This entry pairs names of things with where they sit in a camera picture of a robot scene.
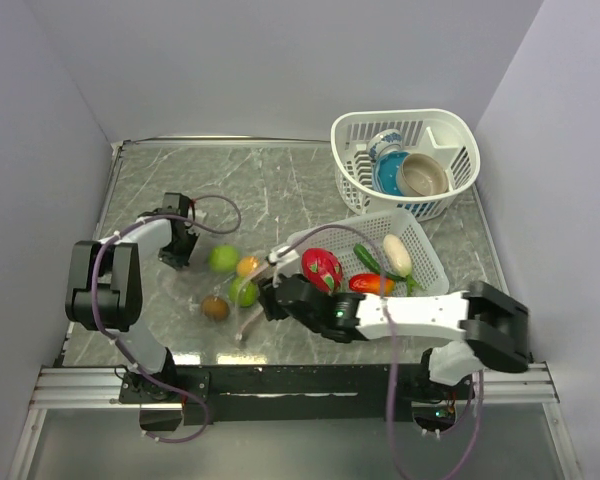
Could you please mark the round white dish basket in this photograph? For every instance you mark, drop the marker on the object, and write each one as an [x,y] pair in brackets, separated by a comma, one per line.
[437,133]

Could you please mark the rectangular white perforated basket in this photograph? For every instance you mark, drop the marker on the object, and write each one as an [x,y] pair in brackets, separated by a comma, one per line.
[370,230]

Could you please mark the clear zip top bag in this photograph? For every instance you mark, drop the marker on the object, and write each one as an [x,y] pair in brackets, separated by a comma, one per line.
[245,318]

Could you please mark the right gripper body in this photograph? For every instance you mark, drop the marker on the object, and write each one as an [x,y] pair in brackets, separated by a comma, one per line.
[275,310]

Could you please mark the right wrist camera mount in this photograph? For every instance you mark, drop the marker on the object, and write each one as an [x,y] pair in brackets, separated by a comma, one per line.
[283,256]

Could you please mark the fake carrot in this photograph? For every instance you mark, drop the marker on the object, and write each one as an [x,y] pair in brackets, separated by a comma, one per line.
[370,283]

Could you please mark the fake brown kiwi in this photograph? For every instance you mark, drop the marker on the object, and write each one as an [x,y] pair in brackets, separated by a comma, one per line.
[215,308]

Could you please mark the teal plate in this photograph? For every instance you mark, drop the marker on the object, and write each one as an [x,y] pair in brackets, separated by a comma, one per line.
[384,173]

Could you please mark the blue white patterned bowl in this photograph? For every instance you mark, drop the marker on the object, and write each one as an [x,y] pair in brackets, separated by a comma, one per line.
[383,143]

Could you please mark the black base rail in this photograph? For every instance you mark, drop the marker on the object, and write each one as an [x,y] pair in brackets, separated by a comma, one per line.
[194,411]

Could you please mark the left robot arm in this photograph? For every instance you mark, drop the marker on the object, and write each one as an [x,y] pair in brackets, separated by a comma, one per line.
[104,290]

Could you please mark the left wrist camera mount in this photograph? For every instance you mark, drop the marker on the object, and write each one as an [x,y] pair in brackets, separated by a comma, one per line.
[198,214]

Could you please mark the fake red dragon fruit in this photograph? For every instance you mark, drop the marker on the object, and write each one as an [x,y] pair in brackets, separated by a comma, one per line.
[322,269]

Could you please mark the fake green chili pepper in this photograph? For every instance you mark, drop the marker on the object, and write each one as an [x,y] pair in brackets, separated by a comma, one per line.
[366,258]

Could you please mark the beige bowl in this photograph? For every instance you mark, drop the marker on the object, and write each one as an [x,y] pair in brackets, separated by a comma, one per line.
[421,176]

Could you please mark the aluminium frame rail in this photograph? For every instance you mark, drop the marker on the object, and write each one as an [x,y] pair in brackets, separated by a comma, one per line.
[91,388]

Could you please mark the fake orange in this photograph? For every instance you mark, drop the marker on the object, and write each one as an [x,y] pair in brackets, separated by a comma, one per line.
[247,265]

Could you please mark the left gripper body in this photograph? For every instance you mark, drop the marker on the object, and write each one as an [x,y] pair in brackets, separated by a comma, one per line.
[178,253]

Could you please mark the fake white radish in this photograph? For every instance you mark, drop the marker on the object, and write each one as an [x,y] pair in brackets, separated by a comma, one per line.
[400,261]

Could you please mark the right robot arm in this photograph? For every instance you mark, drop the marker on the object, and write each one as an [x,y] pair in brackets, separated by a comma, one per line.
[482,327]

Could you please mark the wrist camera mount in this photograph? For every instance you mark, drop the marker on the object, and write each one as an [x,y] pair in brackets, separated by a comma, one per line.
[198,214]
[283,256]

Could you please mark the fake green apple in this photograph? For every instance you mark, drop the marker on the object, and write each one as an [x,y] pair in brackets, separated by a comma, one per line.
[242,293]
[224,258]

